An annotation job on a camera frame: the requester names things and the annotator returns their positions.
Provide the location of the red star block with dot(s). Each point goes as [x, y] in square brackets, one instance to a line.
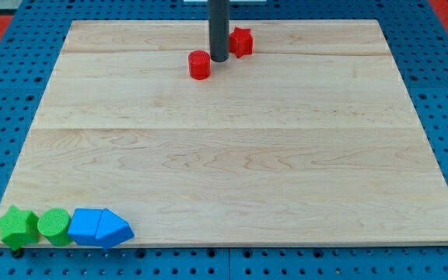
[241, 42]

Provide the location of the green star block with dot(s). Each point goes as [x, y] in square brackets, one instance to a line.
[19, 228]

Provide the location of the red cylinder block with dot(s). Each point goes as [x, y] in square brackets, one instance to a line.
[199, 64]

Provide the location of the light wooden board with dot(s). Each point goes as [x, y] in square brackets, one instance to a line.
[311, 141]

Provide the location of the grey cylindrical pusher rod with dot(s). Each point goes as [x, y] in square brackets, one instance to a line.
[218, 29]

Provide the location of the blue triangular prism block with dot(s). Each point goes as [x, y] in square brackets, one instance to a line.
[112, 230]

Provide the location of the blue cube block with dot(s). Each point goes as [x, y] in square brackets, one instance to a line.
[84, 225]

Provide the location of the green cylinder block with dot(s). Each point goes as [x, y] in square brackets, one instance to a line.
[53, 225]

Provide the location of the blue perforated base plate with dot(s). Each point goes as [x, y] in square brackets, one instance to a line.
[30, 47]

